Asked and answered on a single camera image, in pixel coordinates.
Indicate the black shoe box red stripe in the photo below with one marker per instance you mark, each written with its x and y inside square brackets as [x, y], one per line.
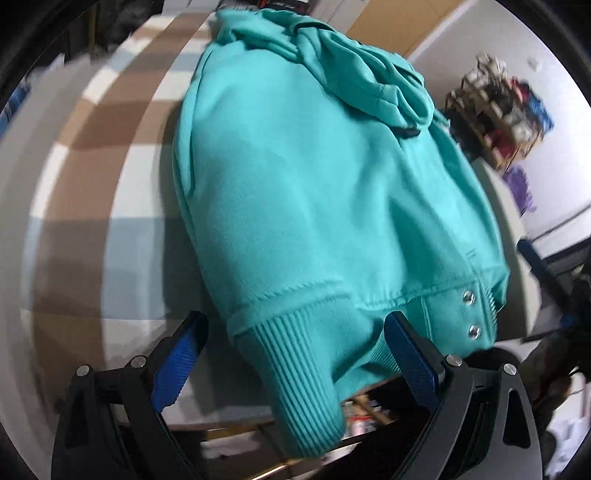
[281, 4]

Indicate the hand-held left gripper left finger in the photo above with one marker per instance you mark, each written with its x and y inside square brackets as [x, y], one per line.
[182, 364]

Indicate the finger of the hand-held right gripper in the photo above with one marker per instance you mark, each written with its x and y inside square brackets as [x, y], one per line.
[545, 267]

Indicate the checkered blanket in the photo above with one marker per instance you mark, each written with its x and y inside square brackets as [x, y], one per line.
[92, 184]

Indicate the tan wooden door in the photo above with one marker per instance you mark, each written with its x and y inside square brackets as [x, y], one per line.
[392, 27]

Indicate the wooden shoe rack with shoes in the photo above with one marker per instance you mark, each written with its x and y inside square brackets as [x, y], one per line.
[508, 106]

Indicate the teal hooded jacket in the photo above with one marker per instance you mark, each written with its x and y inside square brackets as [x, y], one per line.
[300, 184]

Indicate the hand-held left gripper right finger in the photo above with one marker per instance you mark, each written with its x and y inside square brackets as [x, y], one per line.
[411, 362]

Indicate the purple bag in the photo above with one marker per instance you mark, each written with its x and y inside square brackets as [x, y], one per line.
[519, 189]

